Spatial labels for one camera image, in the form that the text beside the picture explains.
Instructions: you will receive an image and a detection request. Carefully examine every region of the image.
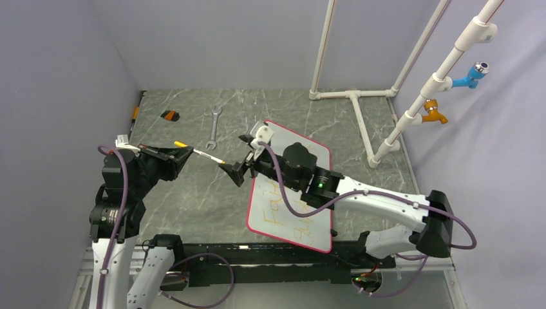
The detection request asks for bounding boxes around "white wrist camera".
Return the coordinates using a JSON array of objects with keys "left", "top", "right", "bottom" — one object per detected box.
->
[
  {"left": 238, "top": 122, "right": 274, "bottom": 162},
  {"left": 115, "top": 135, "right": 140, "bottom": 153}
]

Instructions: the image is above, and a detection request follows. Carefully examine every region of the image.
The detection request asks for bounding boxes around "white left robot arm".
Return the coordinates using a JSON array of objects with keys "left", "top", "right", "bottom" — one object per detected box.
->
[{"left": 89, "top": 145, "right": 193, "bottom": 308}]

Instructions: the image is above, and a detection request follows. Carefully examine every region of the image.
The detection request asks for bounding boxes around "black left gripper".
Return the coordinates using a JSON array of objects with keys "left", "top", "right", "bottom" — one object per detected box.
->
[{"left": 131, "top": 144, "right": 193, "bottom": 197}]

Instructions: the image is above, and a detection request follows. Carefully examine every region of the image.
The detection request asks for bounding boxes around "silver wrench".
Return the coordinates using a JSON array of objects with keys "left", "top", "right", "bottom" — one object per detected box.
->
[{"left": 205, "top": 106, "right": 222, "bottom": 150}]

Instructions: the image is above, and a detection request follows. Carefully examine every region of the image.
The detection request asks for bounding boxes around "blue faucet valve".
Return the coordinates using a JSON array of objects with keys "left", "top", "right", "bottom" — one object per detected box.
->
[{"left": 452, "top": 62, "right": 490, "bottom": 89}]

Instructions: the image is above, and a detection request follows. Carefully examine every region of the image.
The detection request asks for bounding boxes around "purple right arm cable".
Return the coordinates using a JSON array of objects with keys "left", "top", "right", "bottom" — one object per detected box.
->
[{"left": 256, "top": 141, "right": 477, "bottom": 299}]

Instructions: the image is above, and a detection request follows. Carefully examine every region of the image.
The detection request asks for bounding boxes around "orange faucet valve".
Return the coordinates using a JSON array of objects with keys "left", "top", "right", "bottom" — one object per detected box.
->
[{"left": 422, "top": 99, "right": 448, "bottom": 124}]

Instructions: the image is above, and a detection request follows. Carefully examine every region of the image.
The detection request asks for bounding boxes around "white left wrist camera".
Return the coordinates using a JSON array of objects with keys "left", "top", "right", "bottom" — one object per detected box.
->
[{"left": 115, "top": 135, "right": 140, "bottom": 153}]

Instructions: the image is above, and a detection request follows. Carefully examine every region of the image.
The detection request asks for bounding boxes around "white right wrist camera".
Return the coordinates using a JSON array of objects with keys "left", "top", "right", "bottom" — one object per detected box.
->
[{"left": 238, "top": 122, "right": 274, "bottom": 162}]

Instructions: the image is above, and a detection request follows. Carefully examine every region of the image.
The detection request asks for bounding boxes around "red-framed whiteboard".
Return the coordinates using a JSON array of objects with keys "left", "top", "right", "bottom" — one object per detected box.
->
[{"left": 247, "top": 120, "right": 333, "bottom": 254}]

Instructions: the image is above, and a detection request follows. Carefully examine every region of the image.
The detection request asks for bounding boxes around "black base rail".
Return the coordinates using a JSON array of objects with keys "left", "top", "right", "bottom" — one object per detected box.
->
[{"left": 160, "top": 241, "right": 396, "bottom": 292}]

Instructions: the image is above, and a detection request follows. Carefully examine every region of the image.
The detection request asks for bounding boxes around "orange black tool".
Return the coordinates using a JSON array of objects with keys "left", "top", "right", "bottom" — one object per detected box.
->
[{"left": 160, "top": 110, "right": 180, "bottom": 122}]

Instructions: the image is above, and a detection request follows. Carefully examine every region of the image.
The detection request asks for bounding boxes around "yellow whiteboard marker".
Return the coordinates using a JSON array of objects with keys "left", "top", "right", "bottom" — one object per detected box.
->
[{"left": 174, "top": 141, "right": 226, "bottom": 164}]

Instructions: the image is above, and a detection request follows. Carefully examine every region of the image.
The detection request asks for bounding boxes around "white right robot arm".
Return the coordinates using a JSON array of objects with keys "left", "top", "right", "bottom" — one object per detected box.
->
[{"left": 219, "top": 142, "right": 453, "bottom": 267}]

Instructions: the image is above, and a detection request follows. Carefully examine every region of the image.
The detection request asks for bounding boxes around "white PVC pipe frame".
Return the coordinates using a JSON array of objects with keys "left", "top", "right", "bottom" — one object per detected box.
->
[{"left": 308, "top": 0, "right": 505, "bottom": 169}]

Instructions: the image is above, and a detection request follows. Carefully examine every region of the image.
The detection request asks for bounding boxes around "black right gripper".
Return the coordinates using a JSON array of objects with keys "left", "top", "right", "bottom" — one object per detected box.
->
[{"left": 219, "top": 146, "right": 301, "bottom": 192}]

